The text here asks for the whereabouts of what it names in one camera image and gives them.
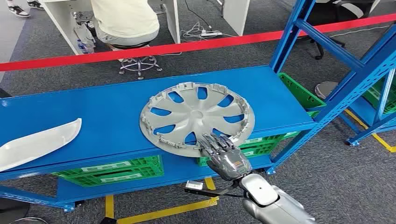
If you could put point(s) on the white power strip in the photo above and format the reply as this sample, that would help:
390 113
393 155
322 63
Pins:
211 34

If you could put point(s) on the person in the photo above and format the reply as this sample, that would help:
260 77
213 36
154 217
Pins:
123 18

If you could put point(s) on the long blue metal shelf rack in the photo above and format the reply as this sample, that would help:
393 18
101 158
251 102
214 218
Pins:
92 108

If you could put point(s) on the round silver stool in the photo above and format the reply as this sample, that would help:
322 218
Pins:
325 89

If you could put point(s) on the black office chair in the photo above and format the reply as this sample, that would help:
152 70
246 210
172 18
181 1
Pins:
328 9

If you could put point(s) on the person's foot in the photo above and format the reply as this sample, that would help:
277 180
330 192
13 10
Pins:
35 4
18 10

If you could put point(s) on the black rounded floor object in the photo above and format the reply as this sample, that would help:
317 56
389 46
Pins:
12 210

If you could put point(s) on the green plastic crate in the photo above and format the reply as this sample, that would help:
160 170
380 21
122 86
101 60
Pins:
297 91
148 168
383 99

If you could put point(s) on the white curved plastic part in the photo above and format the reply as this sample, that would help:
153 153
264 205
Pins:
37 143

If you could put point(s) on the chrome base swivel stool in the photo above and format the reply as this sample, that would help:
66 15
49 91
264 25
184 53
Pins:
130 46

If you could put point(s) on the red barrier tape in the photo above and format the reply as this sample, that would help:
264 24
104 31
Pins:
185 47

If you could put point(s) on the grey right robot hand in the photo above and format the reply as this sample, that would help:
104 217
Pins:
227 165

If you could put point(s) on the grey plastic wheel cover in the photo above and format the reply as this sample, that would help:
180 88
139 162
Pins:
198 116

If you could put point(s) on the clear water bottle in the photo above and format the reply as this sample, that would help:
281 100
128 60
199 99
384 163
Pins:
82 46

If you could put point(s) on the white desk side panel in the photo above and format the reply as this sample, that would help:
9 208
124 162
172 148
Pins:
235 15

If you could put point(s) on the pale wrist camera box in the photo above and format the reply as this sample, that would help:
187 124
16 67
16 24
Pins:
194 185

